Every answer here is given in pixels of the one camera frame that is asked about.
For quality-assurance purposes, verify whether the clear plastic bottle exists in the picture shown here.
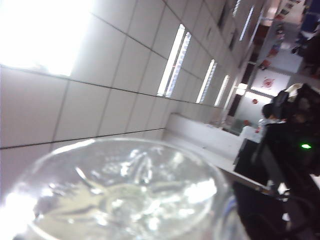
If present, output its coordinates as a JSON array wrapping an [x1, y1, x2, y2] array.
[[9, 136, 248, 240]]

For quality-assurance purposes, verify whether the white upright board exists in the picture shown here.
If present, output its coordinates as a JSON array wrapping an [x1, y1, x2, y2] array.
[[162, 112, 247, 166]]

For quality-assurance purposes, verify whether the fluorescent ceiling light panel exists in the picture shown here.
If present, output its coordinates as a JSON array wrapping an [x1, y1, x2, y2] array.
[[156, 23, 186, 97]]

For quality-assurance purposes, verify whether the black computer monitor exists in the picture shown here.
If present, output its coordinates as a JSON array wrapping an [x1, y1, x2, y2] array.
[[233, 117, 320, 240]]

